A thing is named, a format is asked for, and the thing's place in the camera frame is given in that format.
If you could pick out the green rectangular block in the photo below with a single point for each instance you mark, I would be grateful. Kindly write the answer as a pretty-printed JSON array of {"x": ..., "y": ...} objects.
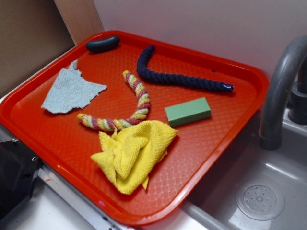
[{"x": 187, "y": 112}]

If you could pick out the wooden board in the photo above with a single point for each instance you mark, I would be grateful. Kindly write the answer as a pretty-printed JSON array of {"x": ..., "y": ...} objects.
[{"x": 80, "y": 17}]

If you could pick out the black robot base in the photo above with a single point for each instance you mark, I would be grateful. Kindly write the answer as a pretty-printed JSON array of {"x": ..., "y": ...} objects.
[{"x": 19, "y": 167}]

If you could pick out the grey toy faucet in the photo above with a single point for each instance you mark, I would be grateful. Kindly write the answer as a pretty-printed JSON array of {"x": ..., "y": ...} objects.
[{"x": 288, "y": 87}]

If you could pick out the grey toy sink basin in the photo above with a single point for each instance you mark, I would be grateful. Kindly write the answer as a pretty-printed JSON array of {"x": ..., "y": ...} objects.
[{"x": 249, "y": 188}]

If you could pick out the light blue cloth piece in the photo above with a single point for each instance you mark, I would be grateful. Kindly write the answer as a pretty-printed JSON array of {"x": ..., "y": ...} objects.
[{"x": 70, "y": 91}]

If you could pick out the dark grey oblong object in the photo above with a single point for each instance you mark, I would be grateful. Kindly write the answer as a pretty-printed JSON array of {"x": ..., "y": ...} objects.
[{"x": 103, "y": 45}]

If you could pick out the red plastic tray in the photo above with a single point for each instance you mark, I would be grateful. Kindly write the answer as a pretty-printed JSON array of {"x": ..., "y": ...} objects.
[{"x": 66, "y": 145}]

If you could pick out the yellow microfiber cloth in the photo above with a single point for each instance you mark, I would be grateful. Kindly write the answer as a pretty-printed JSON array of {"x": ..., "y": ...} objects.
[{"x": 128, "y": 156}]

